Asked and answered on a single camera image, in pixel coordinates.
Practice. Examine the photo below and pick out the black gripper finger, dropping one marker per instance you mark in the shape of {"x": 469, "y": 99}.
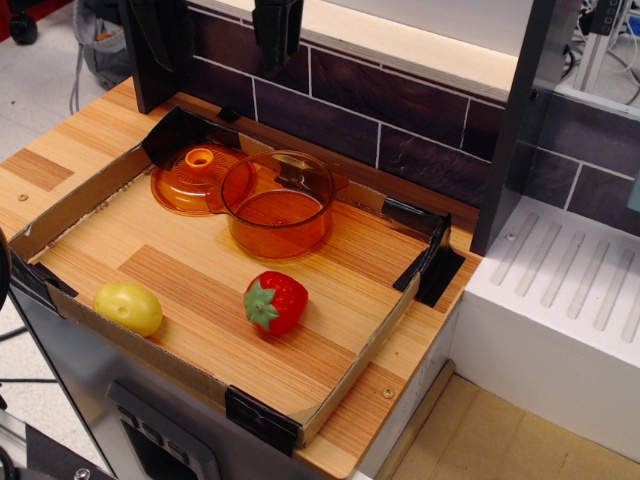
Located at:
{"x": 168, "y": 30}
{"x": 277, "y": 27}

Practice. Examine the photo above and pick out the yellow toy potato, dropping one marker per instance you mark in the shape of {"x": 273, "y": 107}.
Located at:
{"x": 131, "y": 306}

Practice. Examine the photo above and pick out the cardboard fence with black tape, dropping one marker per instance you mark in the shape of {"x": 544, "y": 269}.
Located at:
{"x": 380, "y": 287}

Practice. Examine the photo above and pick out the orange transparent pot lid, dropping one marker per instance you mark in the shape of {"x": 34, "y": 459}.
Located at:
{"x": 182, "y": 188}

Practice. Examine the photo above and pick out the orange transparent pot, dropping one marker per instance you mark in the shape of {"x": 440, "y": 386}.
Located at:
{"x": 278, "y": 203}

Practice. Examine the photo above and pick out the grey bag on floor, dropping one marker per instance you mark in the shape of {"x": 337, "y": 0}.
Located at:
{"x": 99, "y": 33}

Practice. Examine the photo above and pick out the red toy strawberry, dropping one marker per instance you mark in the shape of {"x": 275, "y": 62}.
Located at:
{"x": 274, "y": 302}

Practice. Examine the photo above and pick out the grey toy oven front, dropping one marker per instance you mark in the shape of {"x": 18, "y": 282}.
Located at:
{"x": 144, "y": 426}

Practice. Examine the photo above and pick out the white toy sink drainboard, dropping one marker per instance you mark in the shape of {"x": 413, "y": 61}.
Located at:
{"x": 550, "y": 322}

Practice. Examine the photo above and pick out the dark grey vertical post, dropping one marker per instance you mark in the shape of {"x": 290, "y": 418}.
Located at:
{"x": 540, "y": 65}

